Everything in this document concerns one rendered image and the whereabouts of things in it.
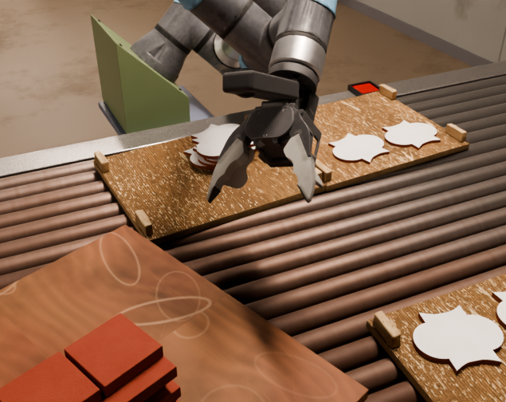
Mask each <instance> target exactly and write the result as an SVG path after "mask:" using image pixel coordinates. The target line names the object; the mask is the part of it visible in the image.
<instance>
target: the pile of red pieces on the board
mask: <svg viewBox="0 0 506 402"><path fill-rule="evenodd" d="M64 351H65V356H64V355H63V354H62V353H61V352H57V353H55V354H53V355H52V356H51V357H49V358H47V359H46V360H44V361H42V362H41V363H40V364H38V365H36V366H34V367H33V368H31V369H30V370H28V371H27V372H25V373H23V374H21V375H20V376H19V377H17V378H15V379H14V380H12V381H11V382H10V383H8V384H6V385H4V386H3V387H1V388H0V402H180V401H178V400H177V399H178V398H179V397H180V396H181V388H180V386H179V385H178V384H176V383H175V382H174V381H173V379H174V378H175V377H177V368H176V366H175V365H174V364H173V363H171V362H170V361H169V360H168V359H167V358H165V356H164V355H163V346H162V345H161V344H160V343H158V342H157V341H156V340H155V339H153V338H152V337H151V336H149V335H148V334H147V333H145V332H144V331H143V330H142V329H141V328H140V327H138V326H137V325H136V324H134V323H133V322H132V321H130V320H129V319H128V318H126V317H125V316H124V315H123V314H121V313H119V314H117V315H116V316H114V317H113V318H111V319H110V320H108V321H106V322H105V323H104V324H103V325H100V326H99V327H97V328H96V329H94V330H93V331H91V332H90V333H88V334H86V335H85V336H83V337H82V338H80V339H79V340H77V341H75V342H73V343H72V344H71V345H69V346H68V347H66V348H65V349H64Z"/></svg>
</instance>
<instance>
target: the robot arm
mask: <svg viewBox="0 0 506 402"><path fill-rule="evenodd" d="M336 5H337V0H174V2H173V4H172V5H171V7H170V8H169V9H168V10H167V12H166V13H165V14H164V15H163V17H162V18H161V19H160V20H159V22H158V23H157V25H156V26H155V28H154V29H153V30H152V31H150V32H149V33H147V34H146V35H144V36H143V37H141V38H140V39H139V40H138V41H135V42H134V43H133V45H132V46H131V48H130V49H131V50H132V51H133V52H134V53H135V54H136V55H137V56H138V57H139V58H140V59H142V60H143V61H144V62H145V63H146V64H148V65H149V66H150V67H152V68H153V70H155V71H156V72H157V73H159V74H160V75H161V76H163V77H164V78H166V79H167V80H168V81H170V82H171V83H175V82H176V80H177V79H178V75H179V73H180V71H181V69H182V66H183V63H184V61H185V59H186V57H187V55H188V54H189V53H190V51H191V50H193V51H194V52H196V53H197V54H198V55H199V56H200V57H202V58H203V59H204V60H205V61H207V62H208V63H209V64H210V65H212V66H213V67H214V68H215V69H216V70H217V71H218V72H219V73H220V74H221V75H222V90H223V92H224V93H231V94H235V95H237V96H239V97H241V98H250V97H253V98H257V99H262V100H267V101H262V102H261V106H258V107H255V110H254V111H253V112H252V113H250V114H249V115H248V117H246V119H245V121H244V122H243V123H242V124H241V125H239V126H238V127H237V128H236V129H235V130H234V131H233V132H232V134H231V135H230V136H229V138H228V140H227V141H226V143H225V145H224V147H223V149H222V151H221V153H220V155H219V157H218V163H217V165H216V167H215V169H214V173H213V175H212V178H211V181H210V186H209V190H208V193H207V197H206V200H207V201H208V202H209V203H212V201H213V200H214V199H215V198H216V197H217V196H218V194H219V193H220V192H221V189H222V187H223V185H226V186H228V187H233V188H236V189H239V188H242V187H243V186H244V185H245V184H246V182H247V180H248V176H247V171H246V168H247V167H248V165H249V164H250V162H251V161H252V160H253V158H254V156H255V151H254V150H253V149H252V148H250V147H249V145H250V144H251V142H252V141H253V144H254V145H255V146H256V147H255V148H256V149H257V150H258V151H259V154H258V157H259V158H260V159H261V160H262V161H263V162H264V163H265V164H268V165H269V166H270V167H271V168H279V167H293V172H294V173H295V174H296V175H297V178H298V184H297V186H298V188H299V189H300V192H301V193H302V195H303V197H304V198H305V200H306V202H307V203H310V202H311V201H312V197H313V194H314V190H315V185H316V186H318V187H322V186H323V184H322V181H321V179H320V177H319V176H318V174H317V173H316V170H315V164H316V157H317V153H318V150H319V146H320V139H321V135H322V132H321V131H320V130H319V129H318V128H317V127H316V125H315V124H314V119H315V115H316V110H317V105H318V102H319V97H318V96H317V95H316V89H317V85H318V84H319V82H320V79H321V76H322V72H323V68H324V62H325V57H326V52H327V49H328V42H329V39H330V36H331V29H332V26H333V22H334V20H335V17H336V14H335V10H336ZM313 137H314V138H315V139H316V140H317V142H316V149H315V153H314V155H313V154H312V153H311V152H312V142H313Z"/></svg>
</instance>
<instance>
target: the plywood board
mask: <svg viewBox="0 0 506 402"><path fill-rule="evenodd" d="M119 313H121V314H123V315H124V316H125V317H126V318H128V319H129V320H130V321H132V322H133V323H134V324H136V325H137V326H138V327H140V328H141V329H142V330H143V331H144V332H145V333H147V334H148V335H149V336H151V337H152V338H153V339H155V340H156V341H157V342H158V343H160V344H161V345H162V346H163V355H164V356H165V358H167V359H168V360H169V361H170V362H171V363H173V364H174V365H175V366H176V368H177V377H175V378H174V379H173V381H174V382H175V383H176V384H178V385H179V386H180V388H181V396H180V397H179V398H178V399H177V400H178V401H180V402H365V401H366V400H367V397H368V391H369V390H368V389H367V388H365V387H364V386H362V385H361V384H360V383H358V382H357V381H356V380H354V379H352V378H351V377H349V376H348V375H347V374H345V373H344V372H342V371H340V370H339V369H337V368H336V367H335V366H334V365H332V364H330V363H329V362H327V361H326V360H325V359H323V358H322V357H320V356H318V355H317V354H315V353H314V352H313V351H312V350H310V349H308V348H307V347H305V346H304V345H302V344H301V343H300V342H298V341H296V340H295V339H293V338H292V337H290V336H289V335H288V334H287V333H285V332H283V331H282V330H280V329H278V328H277V327H276V326H275V325H273V324H271V323H270V322H268V321H266V320H265V319H264V318H263V317H261V316H260V315H258V314H257V313H255V312H253V311H252V310H251V309H249V308H248V307H246V306H245V305H243V304H242V303H240V302H239V301H238V300H236V299H235V298H233V297H231V296H230V295H228V294H227V293H226V292H224V291H223V290H221V289H220V288H218V287H217V286H216V285H214V284H213V283H211V282H209V281H208V280H206V279H205V278H204V277H202V276H201V275H199V274H198V273H196V272H195V271H193V270H192V269H191V268H189V267H188V266H186V265H184V264H183V263H181V262H180V261H179V260H177V259H176V258H174V257H173V256H171V255H170V254H168V253H167V252H166V251H164V250H162V249H161V248H159V247H158V246H156V245H155V244H154V243H153V242H151V241H149V240H148V239H146V238H144V237H143V236H142V235H141V234H139V233H137V232H136V231H134V230H132V229H131V228H130V227H129V226H127V225H123V226H122V227H120V228H118V229H116V230H114V231H112V232H110V233H108V234H106V235H105V236H103V237H101V238H98V239H97V240H95V241H93V242H90V243H89V244H87V245H86V246H83V247H81V248H80V249H78V250H75V251H73V252H72V253H70V254H67V255H66V256H64V257H63V258H60V259H58V260H56V261H55V262H52V263H50V264H48V265H47V266H45V267H43V268H41V269H40V270H37V271H35V272H33V273H32V274H29V275H28V276H26V277H24V278H22V279H20V280H18V281H16V282H14V283H12V284H10V285H9V286H7V287H5V288H3V289H1V290H0V388H1V387H3V386H4V385H6V384H8V383H10V382H11V381H12V380H14V379H15V378H17V377H19V376H20V375H21V374H23V373H25V372H27V371H28V370H30V369H31V368H33V367H34V366H36V365H38V364H40V363H41V362H42V361H44V360H46V359H47V358H49V357H51V356H52V355H53V354H55V353H57V352H61V353H62V354H63V355H64V356H65V351H64V349H65V348H66V347H68V346H69V345H71V344H72V343H73V342H75V341H77V340H79V339H80V338H82V337H83V336H85V335H86V334H88V333H90V332H91V331H93V330H94V329H96V328H97V327H99V326H100V325H103V324H104V323H105V322H106V321H108V320H110V319H111V318H113V317H114V316H116V315H117V314H119Z"/></svg>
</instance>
